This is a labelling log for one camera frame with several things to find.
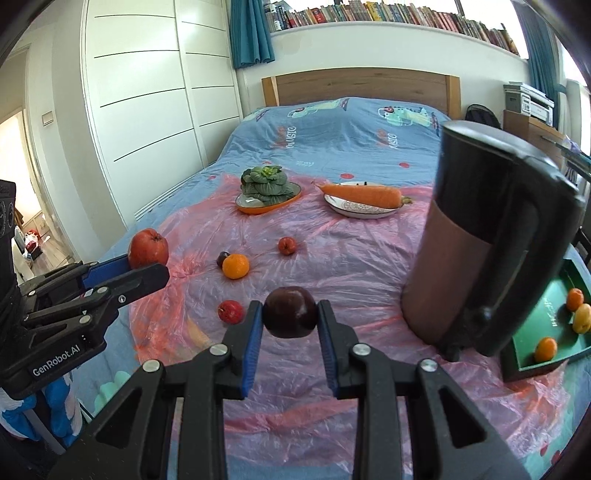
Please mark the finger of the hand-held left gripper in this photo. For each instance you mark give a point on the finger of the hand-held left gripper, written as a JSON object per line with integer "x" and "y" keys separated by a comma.
{"x": 138, "y": 284}
{"x": 108, "y": 272}

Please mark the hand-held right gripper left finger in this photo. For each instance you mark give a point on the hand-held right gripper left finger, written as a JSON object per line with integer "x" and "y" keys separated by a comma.
{"x": 251, "y": 350}

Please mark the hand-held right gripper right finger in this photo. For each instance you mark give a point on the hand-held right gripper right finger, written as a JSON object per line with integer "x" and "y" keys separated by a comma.
{"x": 328, "y": 350}

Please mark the red apple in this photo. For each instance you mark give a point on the red apple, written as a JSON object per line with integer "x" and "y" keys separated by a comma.
{"x": 147, "y": 248}
{"x": 230, "y": 312}
{"x": 287, "y": 245}

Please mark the dark purple plum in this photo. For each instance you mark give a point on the dark purple plum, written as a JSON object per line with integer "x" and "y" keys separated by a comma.
{"x": 222, "y": 257}
{"x": 290, "y": 311}

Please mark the orange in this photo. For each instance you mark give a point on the orange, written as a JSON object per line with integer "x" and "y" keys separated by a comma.
{"x": 545, "y": 349}
{"x": 236, "y": 266}
{"x": 575, "y": 299}

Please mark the green tray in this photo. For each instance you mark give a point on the green tray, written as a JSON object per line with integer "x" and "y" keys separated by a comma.
{"x": 549, "y": 318}

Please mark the yellow apple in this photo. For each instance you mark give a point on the yellow apple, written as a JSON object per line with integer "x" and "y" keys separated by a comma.
{"x": 581, "y": 318}

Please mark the person's left hand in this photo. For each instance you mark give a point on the person's left hand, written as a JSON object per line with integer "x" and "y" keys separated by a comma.
{"x": 62, "y": 410}

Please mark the pink plastic sheet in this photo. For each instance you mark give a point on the pink plastic sheet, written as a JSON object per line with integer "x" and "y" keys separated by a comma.
{"x": 351, "y": 258}

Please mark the white oval plate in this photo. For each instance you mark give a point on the white oval plate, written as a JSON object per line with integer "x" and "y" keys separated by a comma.
{"x": 360, "y": 212}

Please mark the orange oval plate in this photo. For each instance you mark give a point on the orange oval plate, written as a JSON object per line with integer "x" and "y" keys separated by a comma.
{"x": 268, "y": 208}

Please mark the copper and black kettle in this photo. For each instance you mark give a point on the copper and black kettle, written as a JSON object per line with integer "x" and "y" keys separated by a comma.
{"x": 452, "y": 258}

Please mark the carrot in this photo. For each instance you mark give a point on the carrot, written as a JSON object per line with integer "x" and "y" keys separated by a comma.
{"x": 364, "y": 194}

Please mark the green bok choy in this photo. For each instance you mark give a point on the green bok choy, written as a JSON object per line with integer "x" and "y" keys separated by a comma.
{"x": 265, "y": 184}

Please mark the white wardrobe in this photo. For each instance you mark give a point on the white wardrobe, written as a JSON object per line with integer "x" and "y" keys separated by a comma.
{"x": 147, "y": 115}

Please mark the wooden headboard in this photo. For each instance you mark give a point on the wooden headboard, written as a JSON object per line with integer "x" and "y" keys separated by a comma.
{"x": 360, "y": 85}

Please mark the teal curtain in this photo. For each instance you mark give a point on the teal curtain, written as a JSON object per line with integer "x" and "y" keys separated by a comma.
{"x": 540, "y": 55}
{"x": 251, "y": 32}

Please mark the black backpack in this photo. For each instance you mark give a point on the black backpack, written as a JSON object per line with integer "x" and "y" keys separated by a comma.
{"x": 482, "y": 117}

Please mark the wooden cabinet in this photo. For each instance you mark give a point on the wooden cabinet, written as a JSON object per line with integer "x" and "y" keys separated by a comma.
{"x": 531, "y": 134}

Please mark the white printer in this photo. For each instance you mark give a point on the white printer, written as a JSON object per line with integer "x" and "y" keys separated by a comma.
{"x": 540, "y": 108}

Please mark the row of books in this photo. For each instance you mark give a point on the row of books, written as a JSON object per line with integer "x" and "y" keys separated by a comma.
{"x": 392, "y": 11}

